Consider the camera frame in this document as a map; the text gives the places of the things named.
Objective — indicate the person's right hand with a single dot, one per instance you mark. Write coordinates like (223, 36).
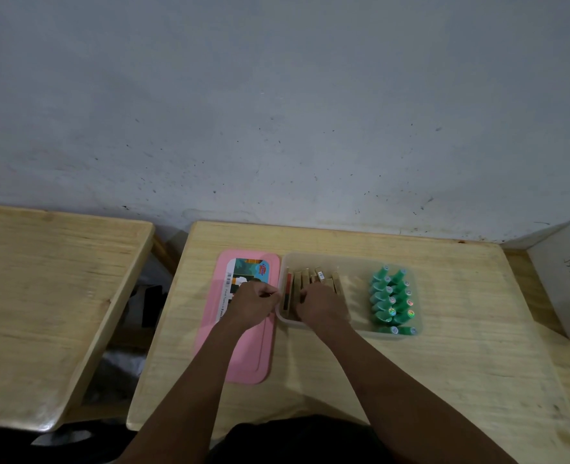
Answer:
(323, 309)

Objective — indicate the person's left hand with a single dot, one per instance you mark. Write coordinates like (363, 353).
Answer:
(248, 306)

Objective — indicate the group of tan boxes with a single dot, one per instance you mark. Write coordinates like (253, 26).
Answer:
(314, 277)

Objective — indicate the clear plastic container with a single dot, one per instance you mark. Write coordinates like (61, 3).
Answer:
(357, 304)

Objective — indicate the pink lid with picture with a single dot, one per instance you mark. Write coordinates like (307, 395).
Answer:
(246, 357)

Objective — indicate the group of teal bottles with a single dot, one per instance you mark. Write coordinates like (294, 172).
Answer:
(386, 304)

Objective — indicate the person's right forearm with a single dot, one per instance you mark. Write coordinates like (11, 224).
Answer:
(401, 405)

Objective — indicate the person's left forearm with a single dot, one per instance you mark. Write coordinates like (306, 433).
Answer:
(193, 401)

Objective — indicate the person's black shorts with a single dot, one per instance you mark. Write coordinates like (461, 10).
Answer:
(304, 444)

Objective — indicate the white cardboard box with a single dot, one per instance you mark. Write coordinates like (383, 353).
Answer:
(565, 294)

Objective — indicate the light wooden table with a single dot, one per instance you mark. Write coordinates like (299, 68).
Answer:
(48, 309)

